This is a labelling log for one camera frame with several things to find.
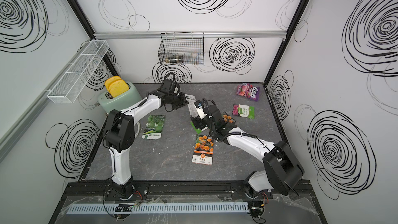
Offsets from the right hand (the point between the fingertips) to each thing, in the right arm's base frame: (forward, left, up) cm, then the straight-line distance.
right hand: (200, 111), depth 84 cm
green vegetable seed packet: (-1, +30, -17) cm, 34 cm away
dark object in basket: (+26, +14, +16) cm, 33 cm away
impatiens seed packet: (-3, +1, -17) cm, 17 cm away
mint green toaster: (+6, +55, -2) cm, 55 cm away
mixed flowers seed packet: (+14, +6, -7) cm, 17 cm away
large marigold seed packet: (-14, -2, -16) cm, 22 cm away
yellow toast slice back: (+17, +55, +7) cm, 58 cm away
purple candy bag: (+29, -35, -15) cm, 48 cm away
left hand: (+10, +7, -4) cm, 13 cm away
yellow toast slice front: (+14, +49, +4) cm, 51 cm away
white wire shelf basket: (+1, +62, +18) cm, 64 cm away
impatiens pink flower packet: (+13, -29, -18) cm, 37 cm away
